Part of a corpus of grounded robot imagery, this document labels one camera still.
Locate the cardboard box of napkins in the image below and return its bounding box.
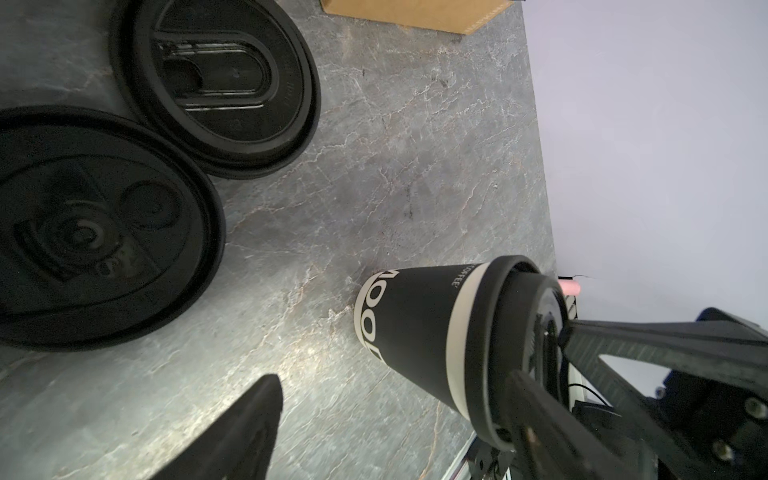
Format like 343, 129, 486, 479
321, 0, 513, 35

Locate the black paper coffee cup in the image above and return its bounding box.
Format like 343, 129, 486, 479
353, 255, 568, 451

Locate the stack of black lids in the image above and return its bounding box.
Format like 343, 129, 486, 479
1, 105, 226, 351

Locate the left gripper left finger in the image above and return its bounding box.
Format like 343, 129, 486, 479
152, 374, 283, 480

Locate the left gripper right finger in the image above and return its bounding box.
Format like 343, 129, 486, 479
503, 308, 767, 479

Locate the black cup lid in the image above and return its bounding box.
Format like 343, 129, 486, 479
109, 0, 321, 180

